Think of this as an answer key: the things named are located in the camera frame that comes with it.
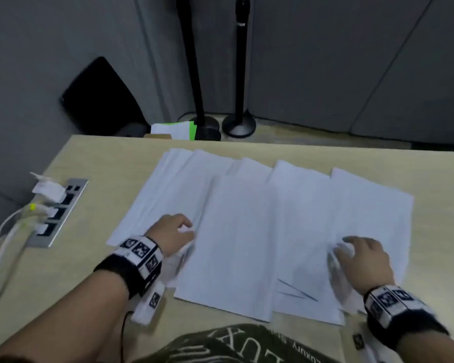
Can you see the black right wristband with markers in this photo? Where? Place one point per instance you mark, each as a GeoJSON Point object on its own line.
{"type": "Point", "coordinates": [401, 321]}

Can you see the black wristband with markers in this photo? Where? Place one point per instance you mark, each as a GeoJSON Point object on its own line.
{"type": "Point", "coordinates": [125, 268]}
{"type": "Point", "coordinates": [401, 321]}

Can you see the black left wristband with markers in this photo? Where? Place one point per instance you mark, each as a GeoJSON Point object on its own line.
{"type": "Point", "coordinates": [125, 268]}

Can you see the stack of white papers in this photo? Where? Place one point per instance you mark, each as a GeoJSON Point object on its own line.
{"type": "Point", "coordinates": [242, 230]}

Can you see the person's left forearm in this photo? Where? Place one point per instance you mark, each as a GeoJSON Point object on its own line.
{"type": "Point", "coordinates": [60, 321]}

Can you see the black chair back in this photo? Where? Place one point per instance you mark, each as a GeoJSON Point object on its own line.
{"type": "Point", "coordinates": [98, 102]}

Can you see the dark green printed sweater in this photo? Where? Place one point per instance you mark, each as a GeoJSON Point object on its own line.
{"type": "Point", "coordinates": [230, 347]}

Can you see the silver desk socket panel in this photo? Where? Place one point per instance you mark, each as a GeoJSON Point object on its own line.
{"type": "Point", "coordinates": [47, 241]}

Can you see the person's left hand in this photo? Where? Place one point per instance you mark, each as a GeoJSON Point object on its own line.
{"type": "Point", "coordinates": [172, 232]}

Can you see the white power adapter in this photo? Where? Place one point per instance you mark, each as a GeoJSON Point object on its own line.
{"type": "Point", "coordinates": [49, 190]}

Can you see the person's right hand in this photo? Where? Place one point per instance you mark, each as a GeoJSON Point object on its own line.
{"type": "Point", "coordinates": [367, 260]}

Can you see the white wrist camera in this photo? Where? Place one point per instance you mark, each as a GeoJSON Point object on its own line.
{"type": "Point", "coordinates": [147, 306]}
{"type": "Point", "coordinates": [365, 351]}

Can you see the light wooden desk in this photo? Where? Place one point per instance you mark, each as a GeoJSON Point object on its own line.
{"type": "Point", "coordinates": [439, 177]}

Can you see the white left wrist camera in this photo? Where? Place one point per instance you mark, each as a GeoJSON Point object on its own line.
{"type": "Point", "coordinates": [147, 306]}

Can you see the black stand with round base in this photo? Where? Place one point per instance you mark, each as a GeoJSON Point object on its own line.
{"type": "Point", "coordinates": [242, 71]}
{"type": "Point", "coordinates": [192, 71]}

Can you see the white and green paper pile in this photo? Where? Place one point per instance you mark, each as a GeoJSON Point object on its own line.
{"type": "Point", "coordinates": [170, 130]}

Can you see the person's right forearm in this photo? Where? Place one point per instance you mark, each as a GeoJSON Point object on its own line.
{"type": "Point", "coordinates": [431, 349]}

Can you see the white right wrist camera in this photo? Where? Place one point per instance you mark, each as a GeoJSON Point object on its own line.
{"type": "Point", "coordinates": [365, 351]}

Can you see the brown cardboard box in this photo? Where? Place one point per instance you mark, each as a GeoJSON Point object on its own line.
{"type": "Point", "coordinates": [157, 136]}

